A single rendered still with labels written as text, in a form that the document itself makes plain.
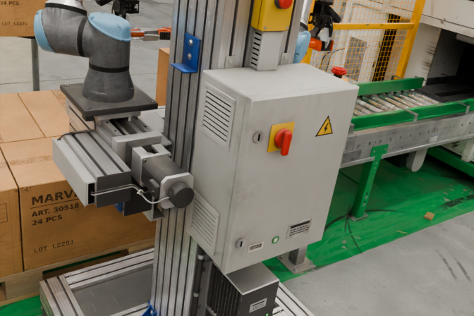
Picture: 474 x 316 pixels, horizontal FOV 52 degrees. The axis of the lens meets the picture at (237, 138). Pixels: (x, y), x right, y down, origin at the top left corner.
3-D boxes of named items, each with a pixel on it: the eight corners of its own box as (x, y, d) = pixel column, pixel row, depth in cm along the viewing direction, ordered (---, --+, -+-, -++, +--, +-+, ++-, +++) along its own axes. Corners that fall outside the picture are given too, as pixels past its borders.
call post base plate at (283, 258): (297, 250, 263) (298, 245, 262) (316, 266, 252) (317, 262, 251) (275, 257, 254) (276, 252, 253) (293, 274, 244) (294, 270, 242)
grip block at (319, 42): (319, 46, 238) (321, 35, 236) (331, 51, 232) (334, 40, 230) (307, 46, 233) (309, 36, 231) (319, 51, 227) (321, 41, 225)
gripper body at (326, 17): (307, 25, 227) (312, -2, 222) (320, 25, 232) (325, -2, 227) (318, 29, 222) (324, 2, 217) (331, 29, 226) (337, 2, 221)
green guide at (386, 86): (410, 83, 386) (413, 73, 383) (421, 88, 379) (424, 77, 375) (245, 101, 298) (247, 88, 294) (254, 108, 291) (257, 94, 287)
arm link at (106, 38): (123, 70, 138) (125, 22, 133) (76, 63, 139) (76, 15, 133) (135, 59, 149) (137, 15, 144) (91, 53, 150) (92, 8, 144)
